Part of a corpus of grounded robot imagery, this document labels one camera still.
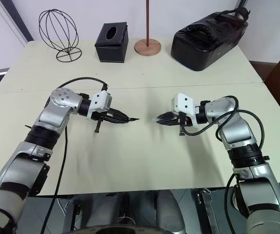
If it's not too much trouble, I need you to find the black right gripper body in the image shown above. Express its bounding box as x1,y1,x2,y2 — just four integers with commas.
177,112,194,136

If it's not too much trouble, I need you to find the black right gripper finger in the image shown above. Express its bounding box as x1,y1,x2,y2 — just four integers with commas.
157,111,179,121
156,117,180,126

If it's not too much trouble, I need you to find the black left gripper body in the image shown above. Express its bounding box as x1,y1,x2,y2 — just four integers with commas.
90,109,114,134

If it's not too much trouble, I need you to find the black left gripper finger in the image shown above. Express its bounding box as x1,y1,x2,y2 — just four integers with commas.
108,109,131,120
103,116,131,124

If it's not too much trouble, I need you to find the black leather tissue box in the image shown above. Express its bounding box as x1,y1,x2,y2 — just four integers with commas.
94,21,130,64

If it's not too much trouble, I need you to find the wooden pole stand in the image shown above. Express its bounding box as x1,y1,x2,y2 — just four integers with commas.
133,0,162,57

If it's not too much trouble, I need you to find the black leather bag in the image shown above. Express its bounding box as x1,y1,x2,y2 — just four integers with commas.
170,7,251,72

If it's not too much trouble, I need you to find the grey robot leg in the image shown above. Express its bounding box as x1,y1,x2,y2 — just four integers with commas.
83,192,131,229
154,189,187,232

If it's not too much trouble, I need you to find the dark rounded robot torso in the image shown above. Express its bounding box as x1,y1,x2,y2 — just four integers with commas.
75,223,182,234

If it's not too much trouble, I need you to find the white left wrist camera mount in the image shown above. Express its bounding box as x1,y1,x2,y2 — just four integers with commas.
86,91,112,120

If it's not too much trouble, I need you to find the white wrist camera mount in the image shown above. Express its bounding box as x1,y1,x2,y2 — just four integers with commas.
170,93,199,128
86,91,112,120

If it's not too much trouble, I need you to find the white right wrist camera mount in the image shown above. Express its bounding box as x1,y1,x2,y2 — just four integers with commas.
170,93,199,128

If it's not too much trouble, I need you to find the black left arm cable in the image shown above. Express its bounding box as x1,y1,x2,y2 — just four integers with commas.
41,77,109,234

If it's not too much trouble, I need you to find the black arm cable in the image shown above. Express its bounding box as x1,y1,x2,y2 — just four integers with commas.
178,96,265,234
41,77,109,234

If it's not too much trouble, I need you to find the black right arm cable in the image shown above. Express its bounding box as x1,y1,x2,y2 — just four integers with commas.
178,96,265,234

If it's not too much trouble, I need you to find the black wire head stand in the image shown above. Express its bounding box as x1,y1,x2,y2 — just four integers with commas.
38,9,83,63

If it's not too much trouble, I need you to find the metal table bracket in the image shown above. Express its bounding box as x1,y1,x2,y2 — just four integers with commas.
197,187,215,234
63,201,81,232

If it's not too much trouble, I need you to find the dark window frame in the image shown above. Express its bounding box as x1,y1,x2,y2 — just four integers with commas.
0,0,35,47

